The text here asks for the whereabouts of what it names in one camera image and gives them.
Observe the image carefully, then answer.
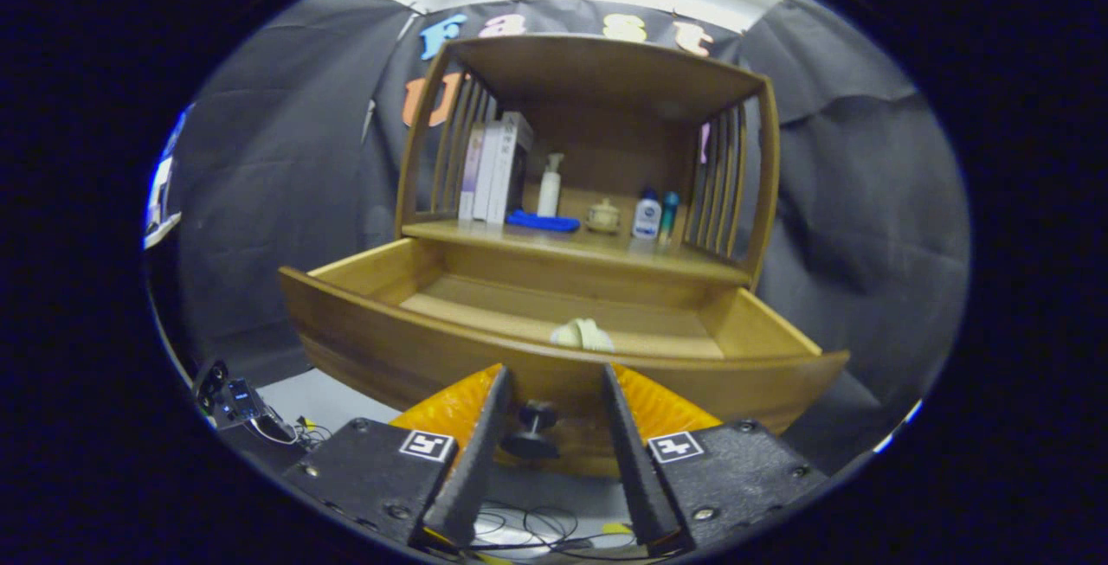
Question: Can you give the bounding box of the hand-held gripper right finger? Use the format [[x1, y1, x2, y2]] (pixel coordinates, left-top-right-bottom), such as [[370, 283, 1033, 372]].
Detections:
[[602, 363, 832, 554]]

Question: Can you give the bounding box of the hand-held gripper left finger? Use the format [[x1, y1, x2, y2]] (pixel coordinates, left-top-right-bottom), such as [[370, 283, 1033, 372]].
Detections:
[[281, 363, 513, 549]]

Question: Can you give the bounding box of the black drawer knob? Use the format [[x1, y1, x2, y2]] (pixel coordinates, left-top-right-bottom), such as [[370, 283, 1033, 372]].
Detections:
[[502, 401, 561, 460]]

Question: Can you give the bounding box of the pale green brush white pad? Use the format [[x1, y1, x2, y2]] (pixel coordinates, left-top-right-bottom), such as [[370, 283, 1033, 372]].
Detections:
[[550, 318, 615, 352]]

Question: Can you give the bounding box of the wooden countertop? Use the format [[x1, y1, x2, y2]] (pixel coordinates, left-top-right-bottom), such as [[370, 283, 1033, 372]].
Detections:
[[403, 217, 752, 285]]

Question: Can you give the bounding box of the wooden cabinet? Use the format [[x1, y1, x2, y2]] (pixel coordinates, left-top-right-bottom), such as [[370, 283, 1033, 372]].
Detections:
[[394, 33, 782, 291]]

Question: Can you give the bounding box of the white lotion bottle blue cap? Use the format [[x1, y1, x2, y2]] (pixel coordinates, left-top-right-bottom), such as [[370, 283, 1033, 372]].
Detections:
[[632, 189, 663, 241]]

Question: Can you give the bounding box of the cream lidded teacup with saucer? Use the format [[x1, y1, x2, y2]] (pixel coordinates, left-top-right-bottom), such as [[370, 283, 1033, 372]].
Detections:
[[586, 198, 622, 234]]

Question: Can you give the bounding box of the blue cloth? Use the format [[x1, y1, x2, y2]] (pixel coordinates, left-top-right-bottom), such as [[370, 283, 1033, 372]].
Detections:
[[506, 209, 582, 234]]

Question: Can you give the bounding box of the black electronic device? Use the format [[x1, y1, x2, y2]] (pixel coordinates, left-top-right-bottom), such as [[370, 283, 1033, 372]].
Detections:
[[195, 360, 295, 445]]

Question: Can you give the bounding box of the white pump bottle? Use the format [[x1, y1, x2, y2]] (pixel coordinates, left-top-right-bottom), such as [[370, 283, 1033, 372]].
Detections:
[[537, 152, 565, 218]]

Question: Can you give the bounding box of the purple spine book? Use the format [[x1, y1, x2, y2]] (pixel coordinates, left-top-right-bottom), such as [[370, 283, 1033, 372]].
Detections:
[[457, 122, 487, 222]]

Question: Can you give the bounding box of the white book with portrait cover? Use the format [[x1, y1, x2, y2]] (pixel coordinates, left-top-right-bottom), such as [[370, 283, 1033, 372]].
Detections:
[[486, 111, 535, 227]]

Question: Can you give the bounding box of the black backdrop cloth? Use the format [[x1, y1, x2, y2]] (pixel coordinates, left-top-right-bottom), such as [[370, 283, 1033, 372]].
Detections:
[[151, 0, 970, 453]]

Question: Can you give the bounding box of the bright white object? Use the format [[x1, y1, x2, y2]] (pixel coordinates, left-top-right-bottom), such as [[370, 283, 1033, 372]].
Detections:
[[143, 106, 187, 250]]

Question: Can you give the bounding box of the tangle of floor cables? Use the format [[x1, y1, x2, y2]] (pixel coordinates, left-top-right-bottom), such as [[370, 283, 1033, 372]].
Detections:
[[467, 501, 646, 559]]

